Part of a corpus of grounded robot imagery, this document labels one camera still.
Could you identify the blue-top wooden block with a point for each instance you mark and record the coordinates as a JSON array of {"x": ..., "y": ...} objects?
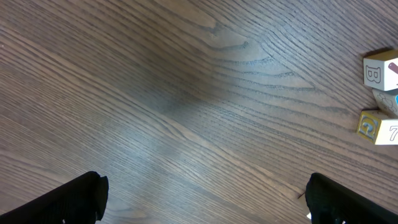
[{"x": 386, "y": 101}]

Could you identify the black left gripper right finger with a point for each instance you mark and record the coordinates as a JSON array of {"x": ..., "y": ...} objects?
[{"x": 331, "y": 203}]

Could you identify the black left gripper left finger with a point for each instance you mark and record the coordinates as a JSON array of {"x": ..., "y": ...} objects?
[{"x": 81, "y": 200}]

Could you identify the wooden block pencil picture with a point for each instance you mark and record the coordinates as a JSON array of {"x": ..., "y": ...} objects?
[{"x": 380, "y": 70}]

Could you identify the plain wooden block lower middle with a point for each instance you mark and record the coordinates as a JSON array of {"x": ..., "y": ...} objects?
[{"x": 377, "y": 127}]

